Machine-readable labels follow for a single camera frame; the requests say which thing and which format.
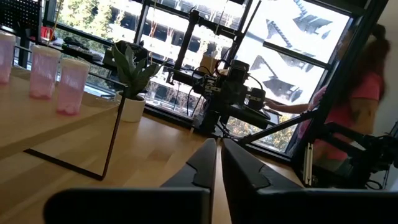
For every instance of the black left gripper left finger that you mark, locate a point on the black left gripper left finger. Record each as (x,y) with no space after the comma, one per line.
(202,168)

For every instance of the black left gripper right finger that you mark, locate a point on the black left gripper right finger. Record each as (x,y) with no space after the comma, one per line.
(242,174)

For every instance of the pink medicine bottle white cap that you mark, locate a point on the pink medicine bottle white cap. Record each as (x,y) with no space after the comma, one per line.
(44,73)
(71,87)
(6,59)

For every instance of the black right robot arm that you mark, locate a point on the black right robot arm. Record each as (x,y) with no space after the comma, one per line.
(230,93)

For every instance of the green succulent in white pot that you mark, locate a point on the green succulent in white pot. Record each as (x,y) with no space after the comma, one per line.
(133,109)

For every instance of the brown cardboard box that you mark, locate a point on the brown cardboard box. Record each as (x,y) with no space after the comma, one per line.
(207,63)

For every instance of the black device on stand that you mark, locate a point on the black device on stand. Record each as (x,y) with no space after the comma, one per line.
(357,149)

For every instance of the person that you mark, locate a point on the person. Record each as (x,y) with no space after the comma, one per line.
(367,90)

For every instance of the small red object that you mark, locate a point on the small red object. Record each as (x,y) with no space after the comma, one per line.
(46,32)

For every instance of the black perforated panel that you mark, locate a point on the black perforated panel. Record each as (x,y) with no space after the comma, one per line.
(20,14)

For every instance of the black window frame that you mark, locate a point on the black window frame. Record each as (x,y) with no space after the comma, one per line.
(186,40)

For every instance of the black frame upright post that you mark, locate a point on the black frame upright post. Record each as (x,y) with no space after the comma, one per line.
(342,77)

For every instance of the wooden shelf with black frame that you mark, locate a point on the wooden shelf with black frame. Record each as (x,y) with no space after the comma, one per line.
(46,124)

